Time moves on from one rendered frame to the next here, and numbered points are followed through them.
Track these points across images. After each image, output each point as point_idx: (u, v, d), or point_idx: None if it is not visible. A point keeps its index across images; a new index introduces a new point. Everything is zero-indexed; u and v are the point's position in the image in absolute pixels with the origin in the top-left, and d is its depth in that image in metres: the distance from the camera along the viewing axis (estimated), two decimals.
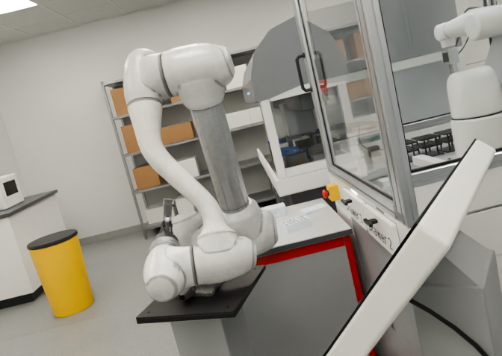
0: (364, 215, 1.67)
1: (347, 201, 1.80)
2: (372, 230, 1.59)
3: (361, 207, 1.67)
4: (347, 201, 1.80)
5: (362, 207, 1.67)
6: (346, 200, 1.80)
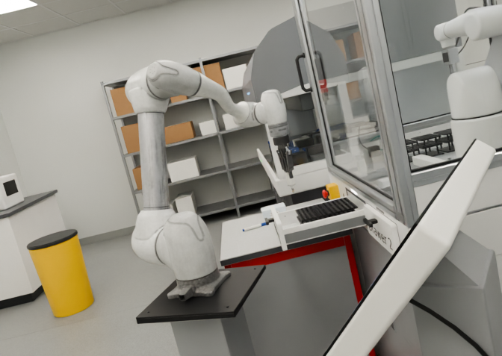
0: (280, 236, 1.67)
1: (270, 221, 1.79)
2: (372, 230, 1.59)
3: (278, 228, 1.66)
4: (270, 221, 1.79)
5: (279, 228, 1.67)
6: (269, 219, 1.80)
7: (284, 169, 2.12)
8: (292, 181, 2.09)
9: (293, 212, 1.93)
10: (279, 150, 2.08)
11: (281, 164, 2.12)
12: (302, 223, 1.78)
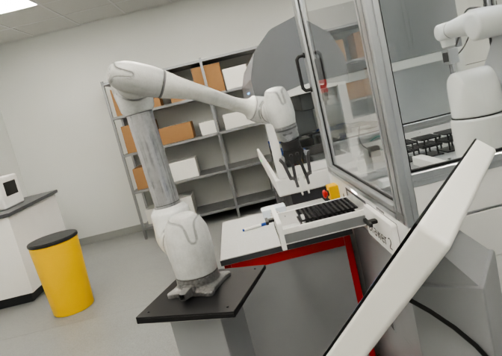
0: (280, 236, 1.67)
1: (270, 221, 1.79)
2: (372, 230, 1.59)
3: (278, 228, 1.66)
4: (270, 221, 1.79)
5: (279, 228, 1.67)
6: (269, 219, 1.80)
7: (291, 179, 1.83)
8: (308, 187, 1.85)
9: (293, 212, 1.93)
10: (292, 155, 1.79)
11: (288, 174, 1.82)
12: (302, 223, 1.78)
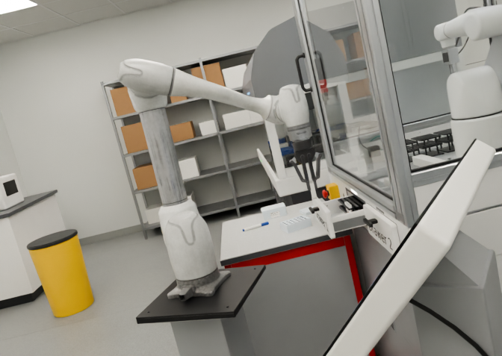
0: (329, 224, 1.67)
1: (314, 210, 1.80)
2: (372, 230, 1.59)
3: (326, 216, 1.67)
4: (314, 210, 1.80)
5: (327, 216, 1.67)
6: (314, 208, 1.80)
7: (303, 182, 1.76)
8: (315, 192, 1.77)
9: (335, 201, 1.93)
10: (304, 156, 1.73)
11: (300, 176, 1.74)
12: None
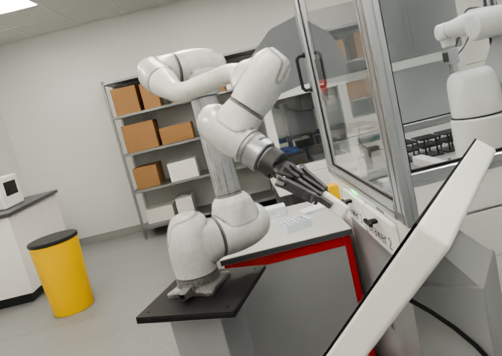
0: (364, 215, 1.67)
1: (347, 201, 1.80)
2: (372, 230, 1.59)
3: (361, 207, 1.67)
4: (347, 201, 1.80)
5: (362, 207, 1.67)
6: (346, 200, 1.80)
7: (315, 198, 1.04)
8: (341, 208, 1.05)
9: None
10: (288, 166, 1.08)
11: (306, 189, 1.04)
12: None
